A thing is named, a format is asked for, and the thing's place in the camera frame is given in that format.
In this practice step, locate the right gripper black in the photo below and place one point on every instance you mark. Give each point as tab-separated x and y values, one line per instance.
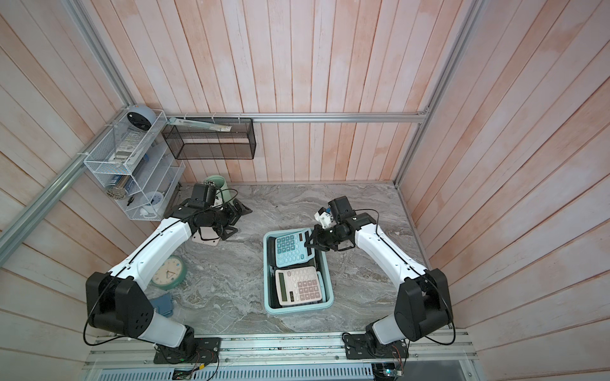
318	240

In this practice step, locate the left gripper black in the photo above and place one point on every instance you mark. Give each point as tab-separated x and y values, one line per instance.
233	217

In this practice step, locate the teal calculator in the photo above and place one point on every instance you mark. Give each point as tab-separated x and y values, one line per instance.
290	249

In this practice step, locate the teal plastic storage box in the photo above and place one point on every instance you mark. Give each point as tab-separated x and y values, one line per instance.
271	302

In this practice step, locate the pale pink calculator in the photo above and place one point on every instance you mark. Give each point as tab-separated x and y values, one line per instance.
206	236

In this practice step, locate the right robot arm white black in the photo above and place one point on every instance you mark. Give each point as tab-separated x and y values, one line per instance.
423	302

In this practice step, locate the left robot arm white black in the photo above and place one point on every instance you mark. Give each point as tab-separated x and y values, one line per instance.
116	299

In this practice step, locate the mint green pen cup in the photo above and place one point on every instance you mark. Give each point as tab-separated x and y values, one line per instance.
217	185

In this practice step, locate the white mug on shelf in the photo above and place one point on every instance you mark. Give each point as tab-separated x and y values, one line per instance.
152	204

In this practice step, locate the green round desk clock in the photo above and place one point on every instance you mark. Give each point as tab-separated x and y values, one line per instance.
171	274

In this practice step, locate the ruler on black basket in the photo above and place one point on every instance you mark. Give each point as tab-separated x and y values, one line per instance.
208	126

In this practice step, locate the grey round alarm clock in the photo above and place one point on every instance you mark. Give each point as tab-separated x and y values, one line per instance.
141	117

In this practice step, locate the black wire mesh basket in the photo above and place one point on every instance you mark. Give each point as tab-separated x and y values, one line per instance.
195	144

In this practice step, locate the white wire mesh shelf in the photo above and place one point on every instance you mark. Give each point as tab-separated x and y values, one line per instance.
129	163

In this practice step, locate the blue notebook by left wall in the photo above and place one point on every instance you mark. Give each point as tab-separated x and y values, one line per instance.
163	305

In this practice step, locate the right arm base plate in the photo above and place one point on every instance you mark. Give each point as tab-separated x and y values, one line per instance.
365	346

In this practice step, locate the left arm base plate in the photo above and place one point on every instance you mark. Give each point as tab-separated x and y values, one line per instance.
190	351

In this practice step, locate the aluminium front rail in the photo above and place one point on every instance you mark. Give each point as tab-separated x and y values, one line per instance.
284	349

